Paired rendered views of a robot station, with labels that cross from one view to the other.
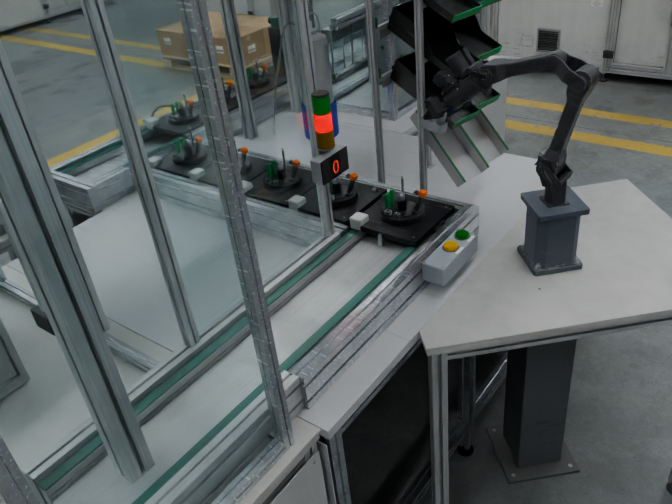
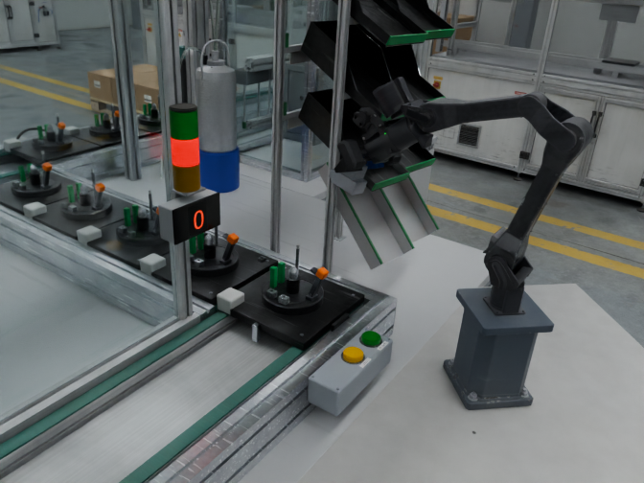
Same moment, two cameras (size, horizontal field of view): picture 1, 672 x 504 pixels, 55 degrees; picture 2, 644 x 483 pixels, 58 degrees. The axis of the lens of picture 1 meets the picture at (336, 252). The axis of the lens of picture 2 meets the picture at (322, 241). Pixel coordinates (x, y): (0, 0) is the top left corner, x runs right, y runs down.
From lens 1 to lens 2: 72 cm
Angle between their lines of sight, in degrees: 9
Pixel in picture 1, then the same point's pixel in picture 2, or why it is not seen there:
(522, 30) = not seen: hidden behind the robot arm
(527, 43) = (448, 135)
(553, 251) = (496, 378)
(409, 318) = (278, 465)
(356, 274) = (210, 382)
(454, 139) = (373, 207)
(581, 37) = (500, 136)
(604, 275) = (563, 420)
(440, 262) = (335, 379)
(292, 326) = (80, 469)
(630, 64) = not seen: hidden behind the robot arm
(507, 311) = (426, 468)
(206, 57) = not seen: outside the picture
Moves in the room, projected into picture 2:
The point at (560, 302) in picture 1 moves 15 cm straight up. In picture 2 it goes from (504, 460) to (521, 396)
